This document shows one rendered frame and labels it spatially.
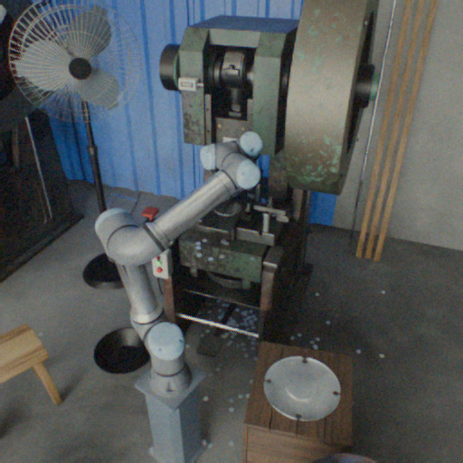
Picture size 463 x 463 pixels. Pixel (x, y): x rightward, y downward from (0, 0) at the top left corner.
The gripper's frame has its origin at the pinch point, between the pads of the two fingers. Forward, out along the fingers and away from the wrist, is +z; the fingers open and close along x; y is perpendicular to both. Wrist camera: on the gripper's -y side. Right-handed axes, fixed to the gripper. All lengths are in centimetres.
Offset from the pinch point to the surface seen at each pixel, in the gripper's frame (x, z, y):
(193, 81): -37.7, -13.0, 0.2
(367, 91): -5, -42, -46
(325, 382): 85, 8, -11
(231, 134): -19.5, 0.3, -14.3
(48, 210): -68, 167, 44
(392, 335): 92, 49, -86
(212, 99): -32.6, -7.1, -7.9
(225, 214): 7.3, 19.8, -6.9
